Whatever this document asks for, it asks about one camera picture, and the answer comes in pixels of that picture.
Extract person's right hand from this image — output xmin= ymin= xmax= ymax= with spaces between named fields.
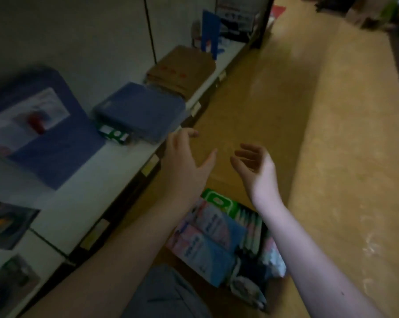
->
xmin=230 ymin=144 xmax=283 ymax=208

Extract person's left hand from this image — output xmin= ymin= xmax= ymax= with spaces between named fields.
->
xmin=161 ymin=128 xmax=218 ymax=203

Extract person's left forearm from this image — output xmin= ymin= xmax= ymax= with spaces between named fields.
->
xmin=21 ymin=192 xmax=203 ymax=318

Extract person's right forearm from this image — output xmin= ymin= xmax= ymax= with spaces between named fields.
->
xmin=254 ymin=195 xmax=387 ymax=318

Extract green white packet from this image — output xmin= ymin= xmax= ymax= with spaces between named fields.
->
xmin=201 ymin=189 xmax=240 ymax=218

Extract row of white thin packets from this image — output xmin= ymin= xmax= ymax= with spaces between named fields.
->
xmin=234 ymin=208 xmax=269 ymax=254

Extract pink and blue packet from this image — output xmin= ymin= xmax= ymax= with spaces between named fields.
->
xmin=166 ymin=224 xmax=241 ymax=288
xmin=180 ymin=197 xmax=248 ymax=254

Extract stack of blue plastic folders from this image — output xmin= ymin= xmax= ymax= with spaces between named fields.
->
xmin=93 ymin=81 xmax=189 ymax=145

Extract stack of brown envelopes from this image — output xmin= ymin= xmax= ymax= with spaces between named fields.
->
xmin=144 ymin=45 xmax=217 ymax=98

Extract small green white box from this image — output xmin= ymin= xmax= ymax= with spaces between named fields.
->
xmin=98 ymin=124 xmax=131 ymax=146

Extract light blue patterned packet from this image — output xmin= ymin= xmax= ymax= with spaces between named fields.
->
xmin=259 ymin=237 xmax=287 ymax=280

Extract white store shelf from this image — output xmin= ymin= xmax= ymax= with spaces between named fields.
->
xmin=0 ymin=38 xmax=253 ymax=318

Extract white round-print packet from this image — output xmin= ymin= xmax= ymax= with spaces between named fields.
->
xmin=229 ymin=276 xmax=268 ymax=312

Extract blue bookend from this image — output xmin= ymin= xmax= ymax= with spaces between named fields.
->
xmin=200 ymin=10 xmax=222 ymax=60

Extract person's blue trouser leg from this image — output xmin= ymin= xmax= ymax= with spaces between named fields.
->
xmin=121 ymin=264 xmax=213 ymax=318

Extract white printed product box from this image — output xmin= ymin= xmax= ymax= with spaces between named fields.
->
xmin=215 ymin=0 xmax=263 ymax=34

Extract red sheet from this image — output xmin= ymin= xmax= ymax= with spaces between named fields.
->
xmin=270 ymin=5 xmax=287 ymax=21

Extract large blue picture packet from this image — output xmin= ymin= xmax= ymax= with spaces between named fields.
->
xmin=0 ymin=67 xmax=106 ymax=191

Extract dark background goods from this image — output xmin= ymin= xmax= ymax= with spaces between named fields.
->
xmin=314 ymin=0 xmax=399 ymax=33

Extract grey packet with orange picture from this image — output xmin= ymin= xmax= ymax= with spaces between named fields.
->
xmin=0 ymin=202 xmax=41 ymax=251

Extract grey packet with dark picture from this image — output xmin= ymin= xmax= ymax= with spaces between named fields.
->
xmin=0 ymin=254 xmax=42 ymax=318

